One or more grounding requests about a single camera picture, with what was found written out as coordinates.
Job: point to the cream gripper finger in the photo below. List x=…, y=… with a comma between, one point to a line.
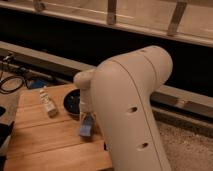
x=82, y=117
x=94, y=118

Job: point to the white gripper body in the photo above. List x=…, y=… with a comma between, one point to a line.
x=86, y=107

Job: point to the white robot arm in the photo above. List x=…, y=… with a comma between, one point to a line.
x=117, y=93

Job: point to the black round bowl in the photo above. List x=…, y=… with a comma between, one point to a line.
x=71, y=102

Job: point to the small white bottle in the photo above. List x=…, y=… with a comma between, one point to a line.
x=48, y=103

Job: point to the blue object on floor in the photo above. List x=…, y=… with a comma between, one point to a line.
x=39, y=83

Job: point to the dark object at left edge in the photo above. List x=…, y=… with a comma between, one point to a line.
x=5, y=131

